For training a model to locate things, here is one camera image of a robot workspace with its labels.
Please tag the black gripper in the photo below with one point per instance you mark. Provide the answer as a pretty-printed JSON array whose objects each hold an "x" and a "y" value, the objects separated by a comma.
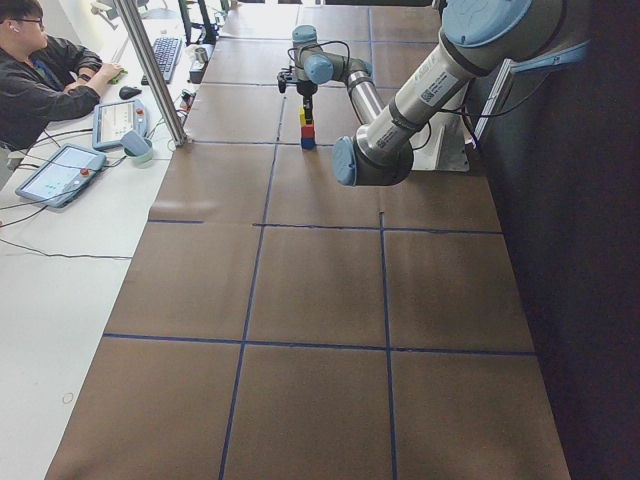
[{"x": 306, "y": 89}]

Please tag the red wooden cube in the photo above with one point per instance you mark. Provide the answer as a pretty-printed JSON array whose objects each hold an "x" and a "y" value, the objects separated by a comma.
[{"x": 307, "y": 131}]

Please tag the blue wooden cube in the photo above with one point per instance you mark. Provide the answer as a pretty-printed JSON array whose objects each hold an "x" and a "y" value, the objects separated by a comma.
[{"x": 307, "y": 143}]

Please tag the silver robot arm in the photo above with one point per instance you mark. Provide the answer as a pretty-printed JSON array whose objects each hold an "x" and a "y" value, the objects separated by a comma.
[{"x": 474, "y": 38}]

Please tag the black flat box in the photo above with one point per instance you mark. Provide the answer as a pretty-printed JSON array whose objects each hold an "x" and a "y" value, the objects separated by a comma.
[{"x": 197, "y": 71}]

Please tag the orange black connector box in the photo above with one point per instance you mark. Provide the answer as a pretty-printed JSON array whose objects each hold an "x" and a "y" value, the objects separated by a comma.
[{"x": 187, "y": 99}]

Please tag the metal cup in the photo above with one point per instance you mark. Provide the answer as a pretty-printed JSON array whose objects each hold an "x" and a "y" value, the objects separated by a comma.
[{"x": 201, "y": 55}]

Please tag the black keyboard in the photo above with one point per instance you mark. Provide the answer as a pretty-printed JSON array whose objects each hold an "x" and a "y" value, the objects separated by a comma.
[{"x": 167, "y": 54}]

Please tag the black computer mouse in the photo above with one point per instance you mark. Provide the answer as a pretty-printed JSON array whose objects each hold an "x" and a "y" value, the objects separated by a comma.
[{"x": 128, "y": 92}]

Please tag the far teach pendant tablet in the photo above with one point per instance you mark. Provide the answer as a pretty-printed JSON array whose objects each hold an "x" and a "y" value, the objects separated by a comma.
[{"x": 111, "y": 121}]

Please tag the teach pendant tablet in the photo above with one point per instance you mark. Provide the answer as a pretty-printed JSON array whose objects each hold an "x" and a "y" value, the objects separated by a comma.
[
  {"x": 111, "y": 121},
  {"x": 61, "y": 178}
]

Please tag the near teach pendant tablet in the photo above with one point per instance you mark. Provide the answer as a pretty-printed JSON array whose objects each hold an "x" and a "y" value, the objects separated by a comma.
[{"x": 61, "y": 178}]

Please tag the seated person in black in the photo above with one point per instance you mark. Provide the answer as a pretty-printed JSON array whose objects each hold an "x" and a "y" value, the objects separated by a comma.
[{"x": 44, "y": 79}]

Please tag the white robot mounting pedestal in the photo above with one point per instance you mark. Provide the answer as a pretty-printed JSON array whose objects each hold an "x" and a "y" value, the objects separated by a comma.
[{"x": 440, "y": 145}]

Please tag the aluminium frame post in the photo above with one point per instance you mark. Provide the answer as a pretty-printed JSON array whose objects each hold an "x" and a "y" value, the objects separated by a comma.
[{"x": 129, "y": 14}]

